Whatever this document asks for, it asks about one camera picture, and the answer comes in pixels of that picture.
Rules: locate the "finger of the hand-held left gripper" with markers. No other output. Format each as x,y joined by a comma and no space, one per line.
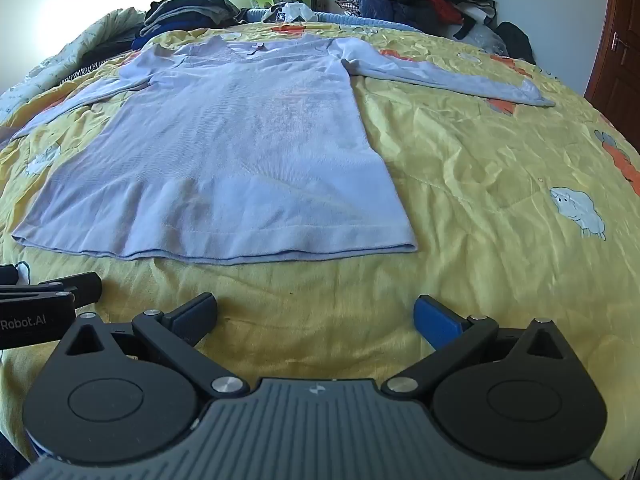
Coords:
7,275
75,287

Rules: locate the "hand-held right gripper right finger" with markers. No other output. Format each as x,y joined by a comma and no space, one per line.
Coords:
440,322

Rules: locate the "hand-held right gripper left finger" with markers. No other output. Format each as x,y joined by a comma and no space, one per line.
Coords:
192,319

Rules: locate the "white lace-trimmed cloth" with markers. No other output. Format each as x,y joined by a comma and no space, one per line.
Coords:
240,150

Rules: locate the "pile of dark folded clothes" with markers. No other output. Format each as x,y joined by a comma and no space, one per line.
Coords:
190,12

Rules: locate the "yellow printed bedsheet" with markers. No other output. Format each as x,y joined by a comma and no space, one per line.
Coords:
490,180

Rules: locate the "pale green printed quilt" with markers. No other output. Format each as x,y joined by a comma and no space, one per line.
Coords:
45,70

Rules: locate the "blue ribbed blanket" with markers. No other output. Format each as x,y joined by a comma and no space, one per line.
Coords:
360,20

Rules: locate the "navy padded jacket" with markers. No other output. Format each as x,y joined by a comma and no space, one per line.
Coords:
400,5

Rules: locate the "white crumpled plastic bag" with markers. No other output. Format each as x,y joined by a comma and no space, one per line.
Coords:
295,11

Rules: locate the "checkered cloth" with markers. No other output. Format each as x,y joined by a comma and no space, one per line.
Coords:
346,4

